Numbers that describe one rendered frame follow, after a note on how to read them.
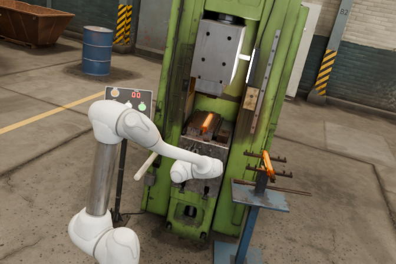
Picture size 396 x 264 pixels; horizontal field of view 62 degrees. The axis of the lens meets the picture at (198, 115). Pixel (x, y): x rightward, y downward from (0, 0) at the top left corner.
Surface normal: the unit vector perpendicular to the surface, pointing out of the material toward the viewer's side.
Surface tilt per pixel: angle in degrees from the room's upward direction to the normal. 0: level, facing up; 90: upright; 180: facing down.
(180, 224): 89
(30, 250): 0
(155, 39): 90
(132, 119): 49
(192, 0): 90
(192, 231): 89
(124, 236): 6
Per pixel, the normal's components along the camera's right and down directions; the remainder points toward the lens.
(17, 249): 0.18, -0.92
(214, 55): -0.21, 0.31
